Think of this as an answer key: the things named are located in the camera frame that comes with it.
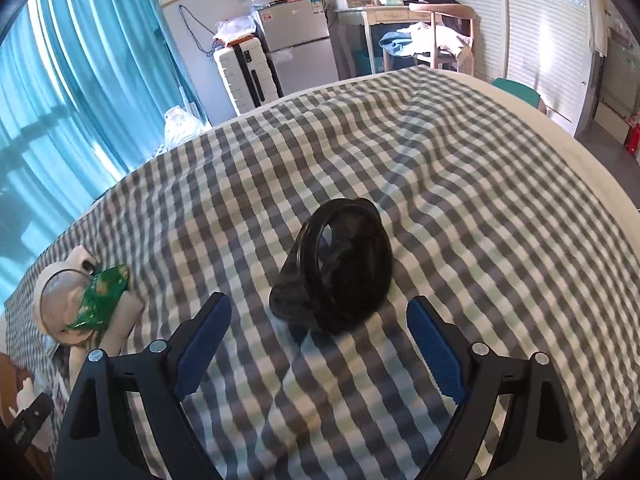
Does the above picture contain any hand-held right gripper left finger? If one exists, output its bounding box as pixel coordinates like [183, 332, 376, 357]
[54, 291, 233, 480]

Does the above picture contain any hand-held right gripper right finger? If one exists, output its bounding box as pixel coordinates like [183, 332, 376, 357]
[406, 296, 583, 480]

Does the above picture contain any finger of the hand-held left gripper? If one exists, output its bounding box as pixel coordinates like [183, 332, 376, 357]
[0, 392, 55, 448]

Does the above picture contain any black sheer stocking bundle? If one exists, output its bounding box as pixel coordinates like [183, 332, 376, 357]
[269, 199, 393, 335]

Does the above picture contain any beige cloth bundle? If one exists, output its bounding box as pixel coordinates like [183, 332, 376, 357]
[32, 245, 143, 361]

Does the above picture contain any green snack packet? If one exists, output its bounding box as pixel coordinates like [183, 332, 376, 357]
[67, 264, 132, 332]

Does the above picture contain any clear plastic bag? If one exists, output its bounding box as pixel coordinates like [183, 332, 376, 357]
[164, 105, 208, 151]

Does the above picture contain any checked bed sheet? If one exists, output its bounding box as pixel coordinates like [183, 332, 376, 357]
[2, 66, 638, 480]

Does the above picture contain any white suitcase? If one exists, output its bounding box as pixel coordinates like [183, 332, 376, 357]
[214, 37, 281, 116]

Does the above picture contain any teal stool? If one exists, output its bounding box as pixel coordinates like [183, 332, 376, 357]
[490, 77, 543, 111]

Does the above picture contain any teal curtain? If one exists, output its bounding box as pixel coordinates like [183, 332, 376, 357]
[0, 0, 186, 306]

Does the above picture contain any red fire extinguisher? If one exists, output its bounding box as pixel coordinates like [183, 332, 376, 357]
[625, 115, 640, 156]

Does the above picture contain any blue cloth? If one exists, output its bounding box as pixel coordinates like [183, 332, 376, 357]
[379, 31, 416, 57]

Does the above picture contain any silver fridge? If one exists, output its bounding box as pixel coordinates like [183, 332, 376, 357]
[252, 0, 341, 98]

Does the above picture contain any plastic bag with orange item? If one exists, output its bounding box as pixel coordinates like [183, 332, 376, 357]
[214, 15, 258, 46]

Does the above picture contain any white cloth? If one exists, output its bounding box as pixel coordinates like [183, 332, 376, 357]
[407, 22, 473, 58]

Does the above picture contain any white slatted wardrobe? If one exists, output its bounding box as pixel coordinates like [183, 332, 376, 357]
[430, 0, 608, 136]

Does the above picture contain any white dressing desk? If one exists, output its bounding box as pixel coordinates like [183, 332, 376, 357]
[332, 2, 436, 81]

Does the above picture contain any wooden chair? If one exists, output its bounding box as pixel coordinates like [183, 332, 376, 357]
[409, 2, 477, 73]

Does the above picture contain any blue cable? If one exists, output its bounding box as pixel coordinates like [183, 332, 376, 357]
[179, 4, 218, 56]

